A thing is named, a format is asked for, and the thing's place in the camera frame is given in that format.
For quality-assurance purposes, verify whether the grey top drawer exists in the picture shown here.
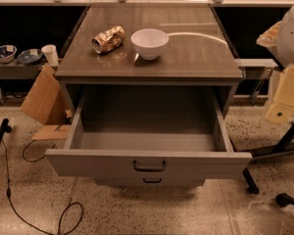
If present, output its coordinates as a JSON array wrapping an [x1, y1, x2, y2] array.
[[46, 85, 252, 180]]

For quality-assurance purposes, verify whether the grey drawer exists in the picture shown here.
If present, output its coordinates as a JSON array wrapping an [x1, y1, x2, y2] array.
[[95, 178, 205, 187], [46, 85, 252, 180]]

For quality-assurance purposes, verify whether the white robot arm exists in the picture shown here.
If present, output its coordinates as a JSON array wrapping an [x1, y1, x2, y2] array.
[[256, 5, 294, 68]]

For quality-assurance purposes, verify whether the grey cabinet with wood top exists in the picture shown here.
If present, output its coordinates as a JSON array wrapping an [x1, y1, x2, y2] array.
[[46, 3, 251, 186]]

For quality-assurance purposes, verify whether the grey bottom drawer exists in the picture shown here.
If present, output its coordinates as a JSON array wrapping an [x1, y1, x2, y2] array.
[[95, 178, 205, 187]]

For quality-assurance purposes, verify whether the white bowl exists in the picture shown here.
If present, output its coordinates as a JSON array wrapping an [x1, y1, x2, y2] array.
[[130, 28, 169, 61]]

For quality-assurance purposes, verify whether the crushed gold soda can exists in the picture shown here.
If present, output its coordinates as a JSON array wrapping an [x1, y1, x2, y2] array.
[[92, 25, 125, 54]]

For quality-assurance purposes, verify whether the brown cardboard box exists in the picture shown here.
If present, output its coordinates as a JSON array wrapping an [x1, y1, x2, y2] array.
[[21, 64, 73, 140]]

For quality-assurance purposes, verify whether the white paper cup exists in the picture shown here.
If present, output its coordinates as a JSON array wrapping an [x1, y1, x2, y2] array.
[[41, 44, 59, 67]]

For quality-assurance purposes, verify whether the blue bowl right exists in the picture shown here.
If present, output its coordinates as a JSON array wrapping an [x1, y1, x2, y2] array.
[[17, 49, 43, 66]]

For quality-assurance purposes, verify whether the blue bowl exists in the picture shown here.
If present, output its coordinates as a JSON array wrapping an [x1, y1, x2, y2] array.
[[17, 49, 43, 66], [0, 45, 17, 64]]

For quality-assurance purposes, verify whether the yellow foam pad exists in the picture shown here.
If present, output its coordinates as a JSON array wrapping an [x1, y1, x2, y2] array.
[[265, 64, 294, 124]]

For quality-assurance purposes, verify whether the blue bowl left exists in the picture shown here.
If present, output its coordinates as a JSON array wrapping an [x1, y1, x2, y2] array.
[[0, 45, 17, 64]]

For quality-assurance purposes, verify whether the black stand legs right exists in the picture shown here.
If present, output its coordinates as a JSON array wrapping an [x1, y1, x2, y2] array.
[[243, 123, 294, 208]]

